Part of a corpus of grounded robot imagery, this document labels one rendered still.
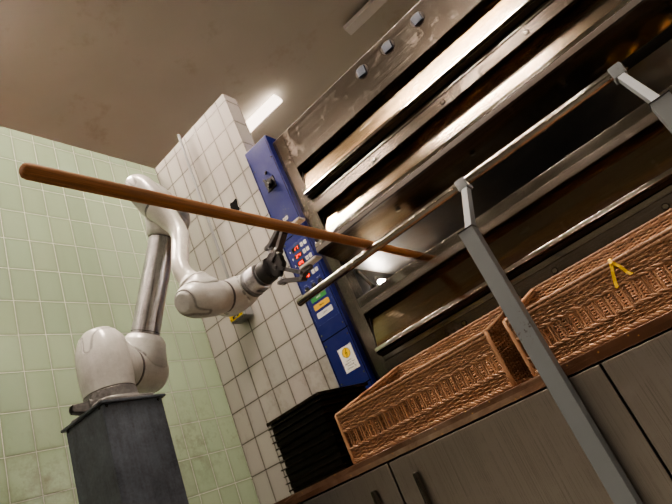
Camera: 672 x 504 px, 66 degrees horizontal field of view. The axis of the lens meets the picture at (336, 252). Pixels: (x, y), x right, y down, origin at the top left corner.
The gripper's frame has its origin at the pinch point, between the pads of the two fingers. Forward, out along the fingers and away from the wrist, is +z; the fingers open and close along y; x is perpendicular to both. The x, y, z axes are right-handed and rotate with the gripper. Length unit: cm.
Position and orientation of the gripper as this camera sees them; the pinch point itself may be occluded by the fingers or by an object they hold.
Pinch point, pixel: (307, 239)
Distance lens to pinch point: 152.9
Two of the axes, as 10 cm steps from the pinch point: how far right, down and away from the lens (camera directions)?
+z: 7.1, -5.4, -4.5
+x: -5.9, -1.1, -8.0
